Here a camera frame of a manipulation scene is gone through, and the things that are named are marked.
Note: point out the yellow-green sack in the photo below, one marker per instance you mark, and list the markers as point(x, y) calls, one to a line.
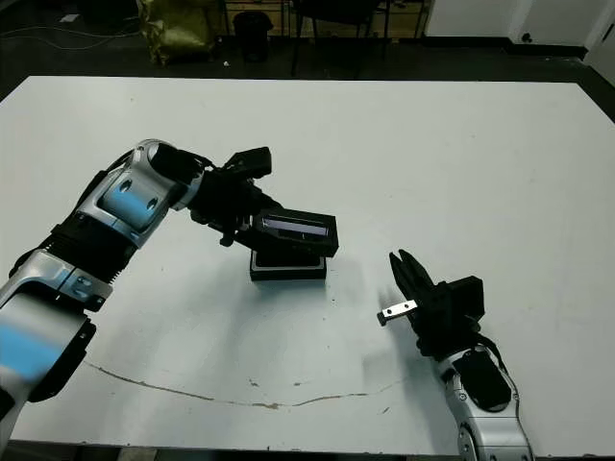
point(175, 31)

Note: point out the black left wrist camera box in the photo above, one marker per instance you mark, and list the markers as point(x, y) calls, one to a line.
point(250, 162)

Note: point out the black waste bin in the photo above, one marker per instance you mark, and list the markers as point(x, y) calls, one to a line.
point(253, 36)

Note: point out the black box lid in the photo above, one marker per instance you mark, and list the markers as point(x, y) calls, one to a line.
point(298, 230)

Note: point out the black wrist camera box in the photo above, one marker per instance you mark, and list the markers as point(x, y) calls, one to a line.
point(468, 298)
point(250, 162)

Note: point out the white paper sheet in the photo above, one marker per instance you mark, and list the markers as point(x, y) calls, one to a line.
point(69, 18)

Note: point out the black box white insert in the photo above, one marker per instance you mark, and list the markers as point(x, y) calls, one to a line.
point(288, 274)

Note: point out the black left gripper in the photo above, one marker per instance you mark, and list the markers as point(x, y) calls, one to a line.
point(223, 201)

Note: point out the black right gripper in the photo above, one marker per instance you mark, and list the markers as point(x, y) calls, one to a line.
point(442, 322)

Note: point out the black office chair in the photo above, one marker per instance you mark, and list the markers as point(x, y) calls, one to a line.
point(336, 14)

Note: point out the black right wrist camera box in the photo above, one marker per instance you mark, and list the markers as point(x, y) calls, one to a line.
point(468, 298)

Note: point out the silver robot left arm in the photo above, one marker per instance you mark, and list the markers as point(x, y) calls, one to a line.
point(96, 230)

